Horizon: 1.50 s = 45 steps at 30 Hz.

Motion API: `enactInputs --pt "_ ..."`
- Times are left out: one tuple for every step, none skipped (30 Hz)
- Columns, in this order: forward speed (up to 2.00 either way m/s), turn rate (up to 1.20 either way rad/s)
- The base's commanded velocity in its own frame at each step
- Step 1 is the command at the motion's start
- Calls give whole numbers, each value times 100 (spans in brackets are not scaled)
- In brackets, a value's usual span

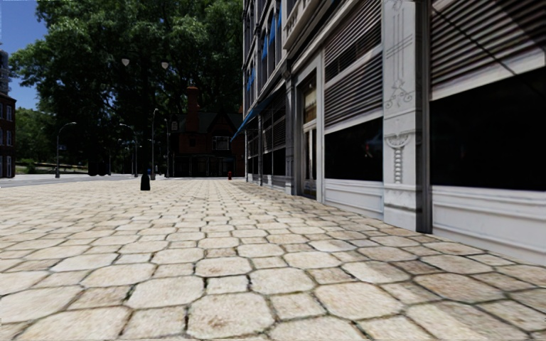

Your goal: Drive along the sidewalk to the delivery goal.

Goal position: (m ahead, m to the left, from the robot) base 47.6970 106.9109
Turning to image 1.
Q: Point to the trees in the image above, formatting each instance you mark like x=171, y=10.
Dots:
x=128, y=51

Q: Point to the short dark post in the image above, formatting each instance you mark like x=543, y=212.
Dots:
x=145, y=182

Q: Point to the pale stone building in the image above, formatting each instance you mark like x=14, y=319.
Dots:
x=401, y=106

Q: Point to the grey street lamp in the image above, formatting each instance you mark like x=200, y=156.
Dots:
x=166, y=149
x=57, y=153
x=135, y=157
x=152, y=145

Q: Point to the red brick house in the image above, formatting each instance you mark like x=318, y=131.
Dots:
x=204, y=140

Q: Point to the red brick building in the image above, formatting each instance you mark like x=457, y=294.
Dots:
x=7, y=132

